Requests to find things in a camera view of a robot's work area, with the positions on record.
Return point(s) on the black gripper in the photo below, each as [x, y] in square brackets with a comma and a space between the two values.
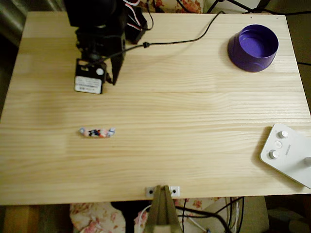
[118, 63]

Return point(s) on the colourful candy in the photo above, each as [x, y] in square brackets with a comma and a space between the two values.
[97, 133]

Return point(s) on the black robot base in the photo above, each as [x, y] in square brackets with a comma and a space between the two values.
[136, 36]

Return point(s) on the purple plastic bowl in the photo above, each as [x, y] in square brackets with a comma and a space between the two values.
[252, 65]

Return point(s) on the floral cushion with red flowers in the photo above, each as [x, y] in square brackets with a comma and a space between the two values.
[189, 4]

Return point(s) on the grey fabric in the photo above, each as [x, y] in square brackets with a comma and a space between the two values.
[14, 19]

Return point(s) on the black tripod stand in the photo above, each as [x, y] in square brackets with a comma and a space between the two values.
[233, 2]

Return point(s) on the floral cloth with pink roses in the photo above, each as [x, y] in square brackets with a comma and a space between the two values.
[92, 218]

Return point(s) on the white lamp base with knobs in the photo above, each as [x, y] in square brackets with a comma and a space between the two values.
[286, 155]

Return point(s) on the grey metal bracket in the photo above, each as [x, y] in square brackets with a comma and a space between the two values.
[175, 191]

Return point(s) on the table clamp with bracket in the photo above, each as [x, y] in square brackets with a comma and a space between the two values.
[161, 213]

